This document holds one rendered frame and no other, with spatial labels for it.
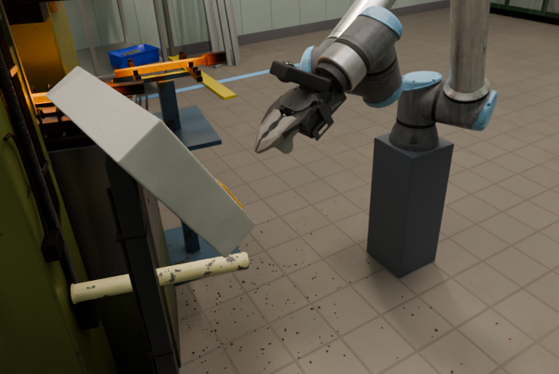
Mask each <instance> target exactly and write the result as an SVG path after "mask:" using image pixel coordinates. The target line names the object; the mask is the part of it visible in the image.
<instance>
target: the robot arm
mask: <svg viewBox="0 0 559 374"><path fill-rule="evenodd" d="M396 1H397V0H355V1H354V3H353V4H352V6H351V7H350V8H349V10H348V11H347V12H346V13H345V14H344V16H343V17H342V19H341V20H340V21H339V23H338V24H337V26H336V27H335V28H334V30H333V31H332V32H331V33H330V34H329V36H328V37H326V38H325V39H324V41H323V42H322V44H321V45H320V46H319V47H316V46H312V47H308V48H307V49H306V50H305V51H304V54H303V56H302V59H301V63H300V69H299V68H296V66H295V65H294V64H293V63H292V62H278V61H273V62H272V65H271V68H270V74H272V75H275V76H277V78H278V79H279V80H280V81H282V82H285V83H288V82H293V83H296V84H299V86H296V87H293V88H291V89H289V90H288V91H287V92H285V93H284V94H283V95H282V96H280V97H279V99H278V100H277V101H275V102H274V103H273V104H272V105H271V106H270V108H269V109H268V110H267V111H266V113H265V116H264V118H263V120H262V121H261V126H260V129H259V131H258V134H257V137H256V141H255V148H254V150H255V152H256V153H258V154H259V153H262V152H264V151H267V150H269V149H271V148H272V147H274V148H277V149H278V150H280V151H281V152H283V153H284V154H288V153H290V152H291V151H292V149H293V148H294V146H293V138H294V136H295V135H296V134H297V133H298V132H299V133H301V134H303V135H306V136H308V137H309V138H311V139H313V138H315V139H316V140H317V141H318V140H319V138H320V137H321V136H322V135H323V134H324V133H325V132H326V130H327V129H328V128H330V126H331V125H332V124H333V123H334V120H333V118H332V115H333V114H334V113H335V112H336V111H337V109H338V108H339V107H340V106H341V105H342V104H343V103H344V101H345V100H346V99H347V97H346V95H345V94H344V93H347V94H351V95H356V96H362V97H363V100H364V102H365V103H366V104H367V105H368V106H371V107H373V108H383V107H386V106H390V105H392V104H393V103H394V102H395V101H396V100H398V109H397V118H396V122H395V124H394V126H393V129H392V130H391V132H390V135H389V141H390V142H391V143H392V144H393V145H394V146H396V147H398V148H400V149H403V150H410V151H425V150H431V149H433V148H435V147H437V145H438V141H439V136H438V131H437V127H436V122H437V123H442V124H445V125H452V126H456V127H460V128H464V129H468V130H478V131H481V130H484V129H485V128H486V127H487V124H488V122H489V121H490V119H491V116H492V113H493V110H494V107H495V105H496V101H497V92H496V91H494V90H490V83H489V81H488V79H487V78H485V66H486V55H487V34H488V23H489V12H490V1H491V0H450V65H449V78H448V79H447V80H446V82H443V81H442V79H443V78H442V76H441V74H439V73H437V72H434V71H415V72H411V73H409V74H406V75H404V76H403V77H402V76H401V74H400V70H399V65H398V58H397V53H396V50H395V46H394V44H395V42H396V41H398V40H399V39H400V37H401V36H402V33H403V28H402V25H401V23H400V21H399V20H398V19H397V18H396V17H395V16H394V15H393V14H392V13H391V12H390V11H389V10H390V9H391V7H392V6H393V5H394V3H395V2H396ZM283 114H285V115H286V116H283ZM326 124H327V125H328V126H327V127H326V128H325V129H324V131H323V132H322V133H321V134H319V131H320V130H321V129H322V128H323V127H324V126H325V125H326Z"/></svg>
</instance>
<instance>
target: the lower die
mask: <svg viewBox="0 0 559 374"><path fill-rule="evenodd" d="M34 104H35V107H36V109H38V108H41V109H42V111H43V113H44V116H45V119H42V123H43V126H44V129H45V131H46V134H47V136H48V137H51V136H57V135H62V131H61V128H60V125H59V122H58V119H57V113H56V106H55V105H54V104H53V103H52V102H51V101H46V102H38V103H34ZM63 115H64V116H61V119H62V124H63V127H64V131H65V132H66V133H67V135H70V134H76V133H80V128H79V127H78V126H77V125H75V124H74V123H73V122H72V121H71V120H70V119H69V118H68V117H67V116H66V115H65V114H64V113H63ZM36 118H37V116H36ZM37 123H38V125H39V128H40V131H41V134H42V129H41V126H40V124H39V121H38V118H37Z"/></svg>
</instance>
